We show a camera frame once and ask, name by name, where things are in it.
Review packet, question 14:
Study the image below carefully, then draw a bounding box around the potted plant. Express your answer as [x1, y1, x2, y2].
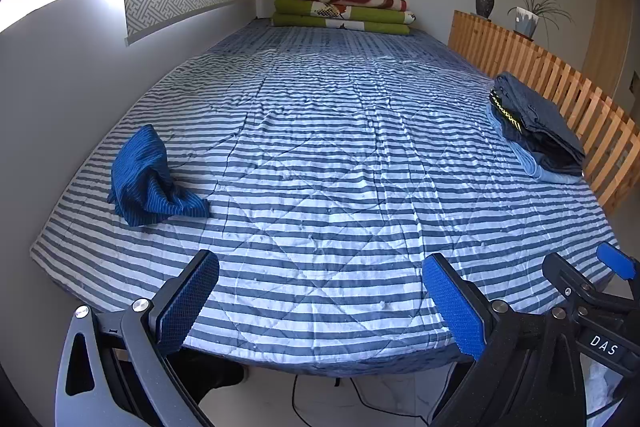
[507, 0, 574, 40]

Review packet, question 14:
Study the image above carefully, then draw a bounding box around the black cable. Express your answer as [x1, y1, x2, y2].
[290, 372, 453, 427]

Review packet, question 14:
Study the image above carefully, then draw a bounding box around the folded green blanket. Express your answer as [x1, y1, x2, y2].
[270, 12, 416, 36]
[274, 0, 416, 26]

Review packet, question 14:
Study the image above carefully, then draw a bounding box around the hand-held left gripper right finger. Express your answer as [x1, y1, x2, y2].
[421, 253, 587, 427]

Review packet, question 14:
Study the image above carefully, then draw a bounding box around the stack of folded dark clothes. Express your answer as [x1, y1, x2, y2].
[490, 72, 587, 173]

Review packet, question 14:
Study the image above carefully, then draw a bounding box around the wooden door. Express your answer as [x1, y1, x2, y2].
[582, 0, 636, 100]

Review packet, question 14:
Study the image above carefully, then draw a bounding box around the folded light blue garment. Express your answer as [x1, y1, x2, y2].
[487, 112, 582, 184]

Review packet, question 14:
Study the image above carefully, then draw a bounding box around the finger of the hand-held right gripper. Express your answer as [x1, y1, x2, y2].
[542, 252, 601, 310]
[596, 241, 639, 282]

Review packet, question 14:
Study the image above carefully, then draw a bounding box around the blue white striped bed quilt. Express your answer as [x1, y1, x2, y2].
[30, 19, 621, 365]

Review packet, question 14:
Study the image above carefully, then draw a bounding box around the blue striped underwear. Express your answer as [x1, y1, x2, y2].
[107, 124, 211, 228]

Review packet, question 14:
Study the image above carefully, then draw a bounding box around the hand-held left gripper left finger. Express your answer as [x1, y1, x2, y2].
[55, 249, 221, 427]

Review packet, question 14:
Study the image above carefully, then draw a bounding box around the wooden slatted bed rail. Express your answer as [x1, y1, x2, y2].
[448, 9, 640, 221]

